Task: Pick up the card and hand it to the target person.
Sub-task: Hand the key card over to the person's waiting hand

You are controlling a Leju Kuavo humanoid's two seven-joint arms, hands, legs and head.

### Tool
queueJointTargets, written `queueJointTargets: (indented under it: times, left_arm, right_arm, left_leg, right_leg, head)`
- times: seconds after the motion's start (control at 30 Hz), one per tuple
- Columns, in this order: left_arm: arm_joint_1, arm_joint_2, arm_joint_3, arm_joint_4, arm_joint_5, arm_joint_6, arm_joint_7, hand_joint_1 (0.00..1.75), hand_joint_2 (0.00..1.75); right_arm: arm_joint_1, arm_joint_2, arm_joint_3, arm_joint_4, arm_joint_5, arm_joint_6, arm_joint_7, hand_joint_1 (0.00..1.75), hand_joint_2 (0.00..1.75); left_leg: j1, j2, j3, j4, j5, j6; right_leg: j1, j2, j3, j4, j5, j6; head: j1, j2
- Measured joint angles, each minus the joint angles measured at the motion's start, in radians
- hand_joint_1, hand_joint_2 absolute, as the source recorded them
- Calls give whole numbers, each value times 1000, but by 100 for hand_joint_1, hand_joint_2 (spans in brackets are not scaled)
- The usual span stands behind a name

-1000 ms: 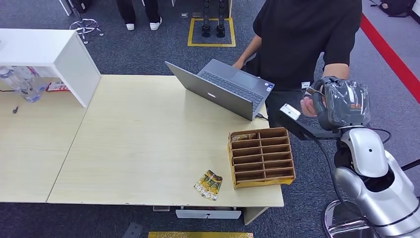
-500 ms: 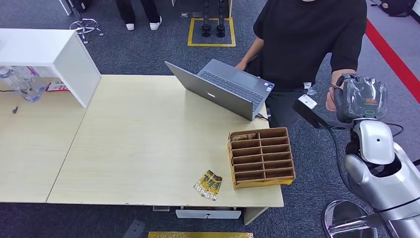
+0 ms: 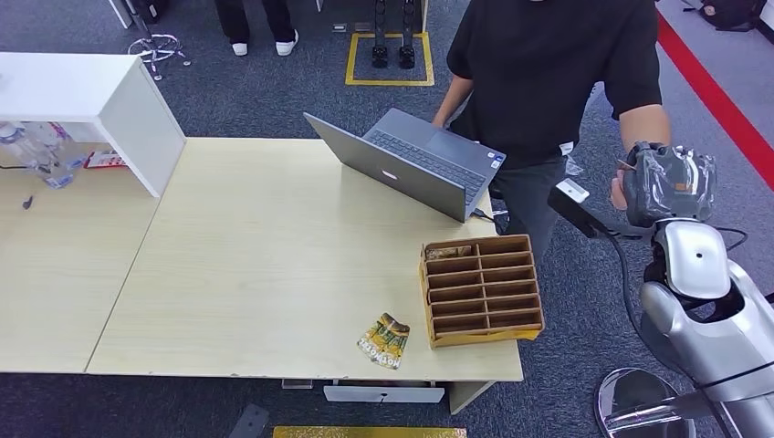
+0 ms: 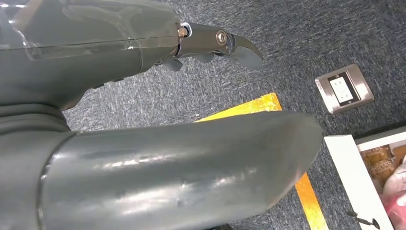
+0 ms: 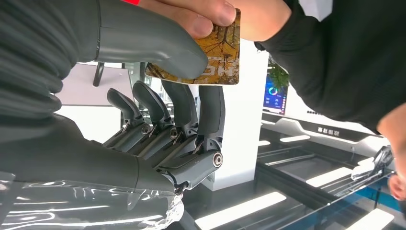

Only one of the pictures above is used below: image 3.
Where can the person's left hand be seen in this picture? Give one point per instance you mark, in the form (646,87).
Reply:
(617,190)

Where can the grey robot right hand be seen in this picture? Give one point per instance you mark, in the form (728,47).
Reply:
(668,184)

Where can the person's left forearm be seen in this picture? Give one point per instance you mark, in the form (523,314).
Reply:
(644,130)

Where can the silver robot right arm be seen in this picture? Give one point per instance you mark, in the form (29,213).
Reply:
(713,338)

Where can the person's right forearm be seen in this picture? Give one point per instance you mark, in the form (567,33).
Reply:
(452,103)

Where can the brown wooden card organizer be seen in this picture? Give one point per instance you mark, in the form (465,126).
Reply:
(484,290)

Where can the brown patterned card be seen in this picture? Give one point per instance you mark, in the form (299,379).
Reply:
(447,253)

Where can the person in white shoes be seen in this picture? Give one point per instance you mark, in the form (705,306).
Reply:
(278,21)

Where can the clear plastic bag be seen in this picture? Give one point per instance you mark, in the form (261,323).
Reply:
(573,166)

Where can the dark backpack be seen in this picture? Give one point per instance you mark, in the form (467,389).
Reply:
(725,12)

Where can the chrome round base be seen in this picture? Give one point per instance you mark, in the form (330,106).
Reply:
(629,387)

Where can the grey laptop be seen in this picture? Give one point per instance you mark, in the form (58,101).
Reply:
(393,164)

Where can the grey metal pole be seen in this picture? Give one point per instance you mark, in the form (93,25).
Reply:
(659,412)

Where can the black robot leg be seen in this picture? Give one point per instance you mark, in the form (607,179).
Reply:
(380,54)
(407,55)

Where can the beige table leg panel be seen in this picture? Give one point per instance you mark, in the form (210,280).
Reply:
(465,393)

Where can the yellow green printed pouch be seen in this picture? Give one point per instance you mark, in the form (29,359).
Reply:
(384,341)

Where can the dark grey flat object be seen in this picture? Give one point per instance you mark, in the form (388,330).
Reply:
(249,422)

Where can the chrome chair base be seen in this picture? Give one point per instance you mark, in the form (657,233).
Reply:
(156,49)

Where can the red and white packet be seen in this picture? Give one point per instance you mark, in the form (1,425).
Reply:
(106,160)

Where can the white furniture leg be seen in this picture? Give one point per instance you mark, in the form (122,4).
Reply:
(121,12)

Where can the white desk shelf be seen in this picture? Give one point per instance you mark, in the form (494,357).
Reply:
(90,90)

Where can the clear plastic water bottle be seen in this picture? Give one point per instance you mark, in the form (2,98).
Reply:
(60,166)
(21,148)

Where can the small black object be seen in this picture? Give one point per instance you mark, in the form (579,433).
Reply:
(28,202)

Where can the black and white wrist camera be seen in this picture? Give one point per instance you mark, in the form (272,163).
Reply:
(574,202)

